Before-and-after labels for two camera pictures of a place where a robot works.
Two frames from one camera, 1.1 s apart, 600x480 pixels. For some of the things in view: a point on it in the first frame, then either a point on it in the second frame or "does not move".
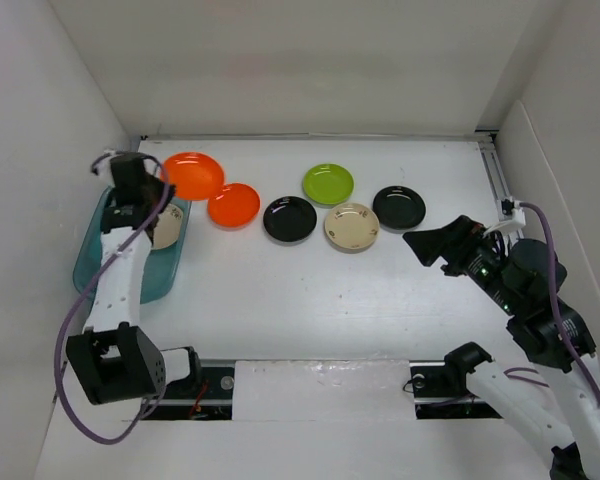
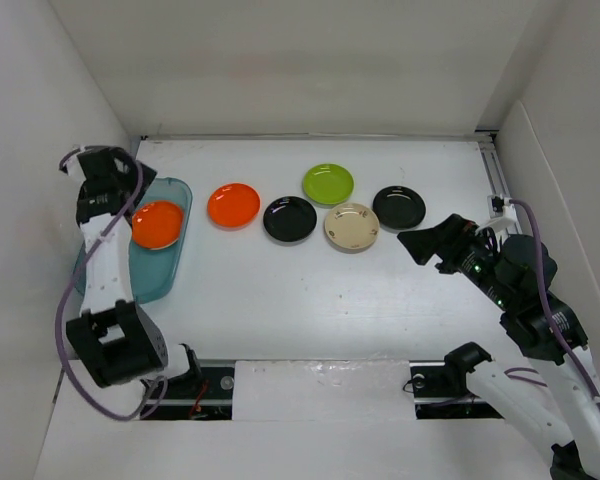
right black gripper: (452, 242) does not move
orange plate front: (195, 176) → (157, 225)
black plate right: (398, 208) does not move
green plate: (328, 184) does not move
